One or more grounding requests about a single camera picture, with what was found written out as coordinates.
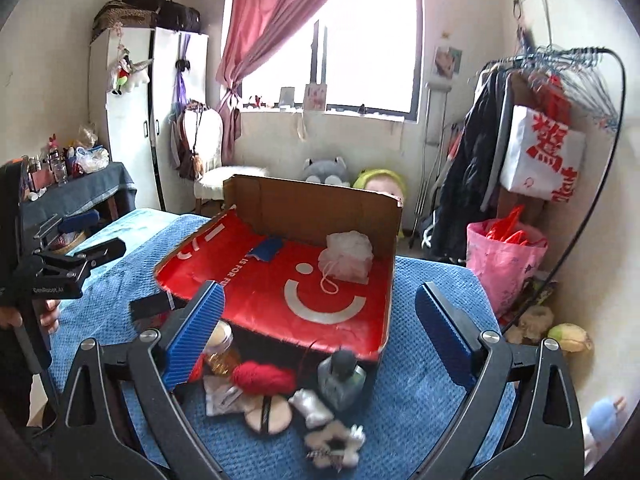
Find white fluffy hair scrunchie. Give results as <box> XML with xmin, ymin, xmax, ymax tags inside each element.
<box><xmin>304</xmin><ymin>420</ymin><xmax>366</xmax><ymax>471</ymax></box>

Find beige round powder puff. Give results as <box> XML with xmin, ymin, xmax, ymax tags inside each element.
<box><xmin>244</xmin><ymin>396</ymin><xmax>293</xmax><ymax>437</ymax></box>

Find white small plush toy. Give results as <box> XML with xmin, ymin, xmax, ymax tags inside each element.
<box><xmin>288</xmin><ymin>389</ymin><xmax>334</xmax><ymax>430</ymax></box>

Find person's left hand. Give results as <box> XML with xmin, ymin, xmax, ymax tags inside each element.
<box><xmin>0</xmin><ymin>300</ymin><xmax>60</xmax><ymax>334</ymax></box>

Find dark side table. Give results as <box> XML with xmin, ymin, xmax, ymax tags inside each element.
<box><xmin>21</xmin><ymin>162</ymin><xmax>137</xmax><ymax>234</ymax></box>

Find dark patterned small box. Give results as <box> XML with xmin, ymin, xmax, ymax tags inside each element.
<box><xmin>129</xmin><ymin>292</ymin><xmax>186</xmax><ymax>323</ymax></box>

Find light blue plush toy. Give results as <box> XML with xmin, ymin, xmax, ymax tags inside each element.
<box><xmin>582</xmin><ymin>396</ymin><xmax>626</xmax><ymax>467</ymax></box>

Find yellow green plush toy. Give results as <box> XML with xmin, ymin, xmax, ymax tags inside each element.
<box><xmin>547</xmin><ymin>323</ymin><xmax>593</xmax><ymax>353</ymax></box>

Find brown fuzzy boots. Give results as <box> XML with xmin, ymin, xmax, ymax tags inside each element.
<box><xmin>506</xmin><ymin>306</ymin><xmax>554</xmax><ymax>344</ymax></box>

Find white paper packet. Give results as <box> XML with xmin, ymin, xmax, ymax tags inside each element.
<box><xmin>203</xmin><ymin>375</ymin><xmax>246</xmax><ymax>417</ymax></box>

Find white chair with bags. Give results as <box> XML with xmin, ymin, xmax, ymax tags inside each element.
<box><xmin>169</xmin><ymin>100</ymin><xmax>269</xmax><ymax>214</ymax></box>

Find glass jar with lid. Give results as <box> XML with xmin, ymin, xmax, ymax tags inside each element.
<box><xmin>204</xmin><ymin>320</ymin><xmax>241</xmax><ymax>376</ymax></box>

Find red lined cardboard box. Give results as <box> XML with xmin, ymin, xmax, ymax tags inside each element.
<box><xmin>154</xmin><ymin>176</ymin><xmax>401</xmax><ymax>362</ymax></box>

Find blue cloth piece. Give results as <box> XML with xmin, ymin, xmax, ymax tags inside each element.
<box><xmin>246</xmin><ymin>236</ymin><xmax>283</xmax><ymax>262</ymax></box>

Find pink plastic bag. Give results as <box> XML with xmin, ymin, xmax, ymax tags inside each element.
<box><xmin>465</xmin><ymin>205</ymin><xmax>548</xmax><ymax>318</ymax></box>

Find blue knitted table cover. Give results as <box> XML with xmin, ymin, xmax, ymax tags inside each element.
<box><xmin>50</xmin><ymin>209</ymin><xmax>497</xmax><ymax>479</ymax></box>

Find doll hanging on wardrobe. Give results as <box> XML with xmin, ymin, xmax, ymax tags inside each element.
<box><xmin>106</xmin><ymin>46</ymin><xmax>153</xmax><ymax>96</ymax></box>

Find white wardrobe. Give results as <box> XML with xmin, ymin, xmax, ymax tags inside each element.
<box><xmin>88</xmin><ymin>24</ymin><xmax>208</xmax><ymax>214</ymax></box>

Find red knitted pouch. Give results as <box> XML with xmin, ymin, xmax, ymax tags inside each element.
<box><xmin>231</xmin><ymin>361</ymin><xmax>297</xmax><ymax>396</ymax></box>

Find clear bottle black cap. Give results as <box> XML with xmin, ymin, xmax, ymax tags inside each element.
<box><xmin>317</xmin><ymin>349</ymin><xmax>367</xmax><ymax>412</ymax></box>

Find black jacket on rack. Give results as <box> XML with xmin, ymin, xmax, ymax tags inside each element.
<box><xmin>424</xmin><ymin>68</ymin><xmax>508</xmax><ymax>264</ymax></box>

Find grey plush toy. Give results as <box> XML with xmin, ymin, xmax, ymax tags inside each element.
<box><xmin>302</xmin><ymin>156</ymin><xmax>350</xmax><ymax>188</ymax></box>

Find white mesh bath pouf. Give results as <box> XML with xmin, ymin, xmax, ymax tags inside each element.
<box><xmin>318</xmin><ymin>231</ymin><xmax>373</xmax><ymax>295</ymax></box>

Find black bags on wardrobe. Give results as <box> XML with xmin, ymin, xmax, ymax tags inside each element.
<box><xmin>91</xmin><ymin>0</ymin><xmax>202</xmax><ymax>41</ymax></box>

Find white red shopping bag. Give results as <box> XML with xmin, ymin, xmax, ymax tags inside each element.
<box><xmin>500</xmin><ymin>105</ymin><xmax>586</xmax><ymax>203</ymax></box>

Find yellow hooded doll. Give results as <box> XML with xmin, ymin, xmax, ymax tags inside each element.
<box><xmin>352</xmin><ymin>168</ymin><xmax>407</xmax><ymax>206</ymax></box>

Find pink curtain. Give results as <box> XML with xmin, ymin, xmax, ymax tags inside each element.
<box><xmin>216</xmin><ymin>0</ymin><xmax>328</xmax><ymax>165</ymax></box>

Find metal crutch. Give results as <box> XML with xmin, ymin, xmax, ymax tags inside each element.
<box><xmin>409</xmin><ymin>81</ymin><xmax>451</xmax><ymax>249</ymax></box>

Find black clothes rack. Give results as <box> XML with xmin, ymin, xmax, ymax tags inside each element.
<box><xmin>482</xmin><ymin>47</ymin><xmax>627</xmax><ymax>333</ymax></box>

